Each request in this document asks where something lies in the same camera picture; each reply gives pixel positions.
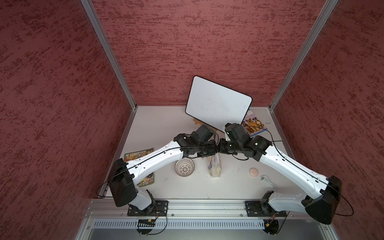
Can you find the clear oats bag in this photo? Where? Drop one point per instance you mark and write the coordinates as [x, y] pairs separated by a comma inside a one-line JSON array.
[[214, 165]]

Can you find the pink round puff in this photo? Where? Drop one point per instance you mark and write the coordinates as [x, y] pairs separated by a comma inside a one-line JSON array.
[[253, 172]]

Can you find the colourful magazine right back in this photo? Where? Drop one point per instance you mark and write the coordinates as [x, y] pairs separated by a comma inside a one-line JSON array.
[[252, 124]]

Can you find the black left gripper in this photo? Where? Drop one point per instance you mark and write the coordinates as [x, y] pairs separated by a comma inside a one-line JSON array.
[[212, 150]]

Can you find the aluminium front rail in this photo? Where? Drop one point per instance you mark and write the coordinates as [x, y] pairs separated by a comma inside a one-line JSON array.
[[183, 208]]

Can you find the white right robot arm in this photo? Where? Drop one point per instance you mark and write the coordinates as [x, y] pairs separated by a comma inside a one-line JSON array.
[[319, 196]]

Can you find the white board black rim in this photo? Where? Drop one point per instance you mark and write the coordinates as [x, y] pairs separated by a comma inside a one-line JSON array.
[[216, 105]]

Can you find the patterned white breakfast bowl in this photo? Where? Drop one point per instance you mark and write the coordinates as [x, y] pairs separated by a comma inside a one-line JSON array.
[[184, 167]]

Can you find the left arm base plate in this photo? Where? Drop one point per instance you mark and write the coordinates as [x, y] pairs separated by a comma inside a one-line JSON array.
[[158, 209]]

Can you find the right aluminium corner post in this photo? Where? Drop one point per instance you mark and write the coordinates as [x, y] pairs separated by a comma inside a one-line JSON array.
[[318, 25]]

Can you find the wooden easel stand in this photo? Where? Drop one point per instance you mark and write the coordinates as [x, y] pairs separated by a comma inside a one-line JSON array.
[[198, 122]]

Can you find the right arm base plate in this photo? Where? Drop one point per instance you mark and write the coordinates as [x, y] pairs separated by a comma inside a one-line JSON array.
[[261, 209]]

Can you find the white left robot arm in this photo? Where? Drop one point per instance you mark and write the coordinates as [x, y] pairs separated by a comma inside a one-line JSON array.
[[124, 176]]

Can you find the aluminium corner post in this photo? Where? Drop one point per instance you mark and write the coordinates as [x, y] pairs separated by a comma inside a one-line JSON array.
[[92, 15], [318, 25]]

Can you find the left aluminium corner post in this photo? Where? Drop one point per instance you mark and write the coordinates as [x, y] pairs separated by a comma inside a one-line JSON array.
[[92, 15]]

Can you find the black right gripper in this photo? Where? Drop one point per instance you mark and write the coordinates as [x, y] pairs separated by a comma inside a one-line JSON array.
[[221, 146]]

